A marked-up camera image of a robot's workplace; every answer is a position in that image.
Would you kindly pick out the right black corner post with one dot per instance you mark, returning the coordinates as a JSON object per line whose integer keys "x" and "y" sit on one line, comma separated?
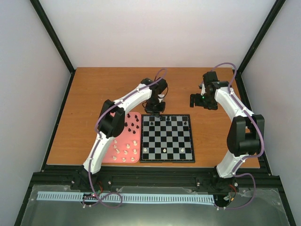
{"x": 271, "y": 16}

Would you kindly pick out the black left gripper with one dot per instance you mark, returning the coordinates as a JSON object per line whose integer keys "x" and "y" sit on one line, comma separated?
{"x": 157, "y": 112}

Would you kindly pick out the pink plastic tray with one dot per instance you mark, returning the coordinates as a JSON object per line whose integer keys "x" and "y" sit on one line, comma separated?
{"x": 126, "y": 138}

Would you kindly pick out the black aluminium frame rail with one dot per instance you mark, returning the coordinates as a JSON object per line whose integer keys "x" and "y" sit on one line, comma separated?
{"x": 111, "y": 178}

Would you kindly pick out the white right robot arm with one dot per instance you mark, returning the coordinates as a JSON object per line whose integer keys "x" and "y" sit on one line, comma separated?
{"x": 245, "y": 136}

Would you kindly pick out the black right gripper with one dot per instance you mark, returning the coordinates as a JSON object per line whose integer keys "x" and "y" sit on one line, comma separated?
{"x": 213, "y": 106}

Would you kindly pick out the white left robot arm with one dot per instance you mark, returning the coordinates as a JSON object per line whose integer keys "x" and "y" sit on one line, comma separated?
{"x": 111, "y": 121}

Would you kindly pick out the black white chessboard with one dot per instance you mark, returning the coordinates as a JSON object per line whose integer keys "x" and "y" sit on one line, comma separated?
{"x": 171, "y": 135}

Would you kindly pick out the light blue slotted cable duct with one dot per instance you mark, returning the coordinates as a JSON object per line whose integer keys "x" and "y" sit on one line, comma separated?
{"x": 127, "y": 198}

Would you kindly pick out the left black corner post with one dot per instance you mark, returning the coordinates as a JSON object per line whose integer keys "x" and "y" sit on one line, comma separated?
{"x": 52, "y": 34}

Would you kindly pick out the black corner post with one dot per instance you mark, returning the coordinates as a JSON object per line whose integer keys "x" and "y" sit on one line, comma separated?
{"x": 52, "y": 34}
{"x": 271, "y": 16}

